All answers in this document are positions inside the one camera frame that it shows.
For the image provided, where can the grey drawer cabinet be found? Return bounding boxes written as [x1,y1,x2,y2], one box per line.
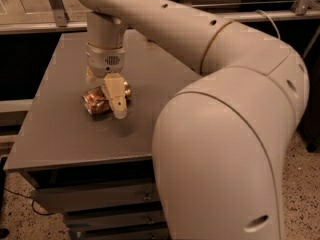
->
[5,30,199,240]

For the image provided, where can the white cable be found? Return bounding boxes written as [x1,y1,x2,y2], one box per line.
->
[255,9,282,41]

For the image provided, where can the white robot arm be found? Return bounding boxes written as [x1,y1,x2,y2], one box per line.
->
[79,0,309,240]

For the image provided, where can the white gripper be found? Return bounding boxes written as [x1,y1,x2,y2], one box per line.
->
[85,44,127,119]

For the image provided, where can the orange soda can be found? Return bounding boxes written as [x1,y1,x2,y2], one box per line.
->
[83,82,132,115]

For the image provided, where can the metal railing frame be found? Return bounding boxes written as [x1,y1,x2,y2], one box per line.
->
[0,0,319,33]

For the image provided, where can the black floor cable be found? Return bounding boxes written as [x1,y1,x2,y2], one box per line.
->
[3,187,56,217]

